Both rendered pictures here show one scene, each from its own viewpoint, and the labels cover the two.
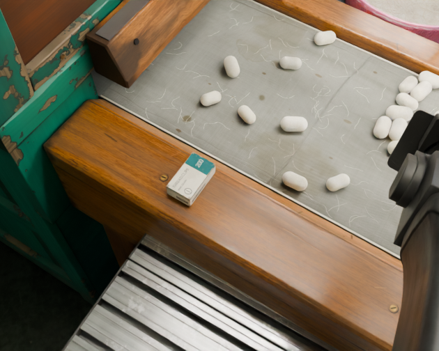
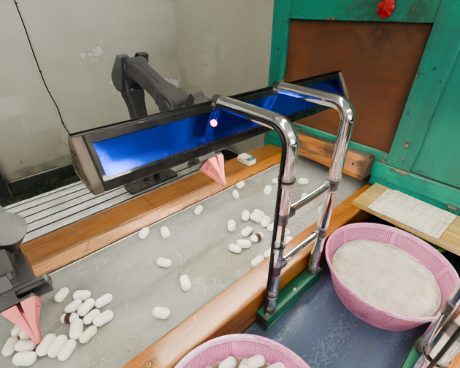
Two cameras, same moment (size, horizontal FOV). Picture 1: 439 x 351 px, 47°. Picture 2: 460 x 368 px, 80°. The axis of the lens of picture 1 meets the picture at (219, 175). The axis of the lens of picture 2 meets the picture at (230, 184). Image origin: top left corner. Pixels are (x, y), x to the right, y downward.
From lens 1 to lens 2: 101 cm
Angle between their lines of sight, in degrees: 71
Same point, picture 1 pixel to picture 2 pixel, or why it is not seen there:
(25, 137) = (269, 134)
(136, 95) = not seen: hidden behind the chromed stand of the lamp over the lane
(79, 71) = not seen: hidden behind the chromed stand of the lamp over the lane
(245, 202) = (234, 169)
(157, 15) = (311, 144)
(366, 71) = (299, 223)
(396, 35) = not seen: hidden behind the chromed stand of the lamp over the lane
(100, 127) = (274, 150)
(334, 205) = (226, 194)
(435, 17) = (352, 274)
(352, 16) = (336, 219)
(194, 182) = (243, 156)
